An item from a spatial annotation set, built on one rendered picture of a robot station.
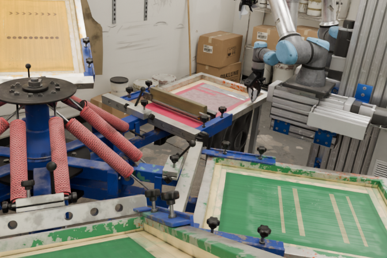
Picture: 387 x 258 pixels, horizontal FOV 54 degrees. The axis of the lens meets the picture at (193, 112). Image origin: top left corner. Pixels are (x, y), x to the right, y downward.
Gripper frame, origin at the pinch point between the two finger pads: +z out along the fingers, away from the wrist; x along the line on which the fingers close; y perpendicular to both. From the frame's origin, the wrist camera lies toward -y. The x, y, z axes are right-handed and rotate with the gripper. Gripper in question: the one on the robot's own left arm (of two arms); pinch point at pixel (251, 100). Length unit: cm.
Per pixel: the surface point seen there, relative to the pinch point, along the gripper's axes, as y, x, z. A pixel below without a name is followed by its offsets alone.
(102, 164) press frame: -109, 5, -3
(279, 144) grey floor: 158, 45, 113
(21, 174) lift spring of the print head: -143, -1, -18
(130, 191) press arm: -105, -7, 6
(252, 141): 36, 15, 49
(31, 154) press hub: -128, 22, -9
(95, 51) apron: 56, 223, 27
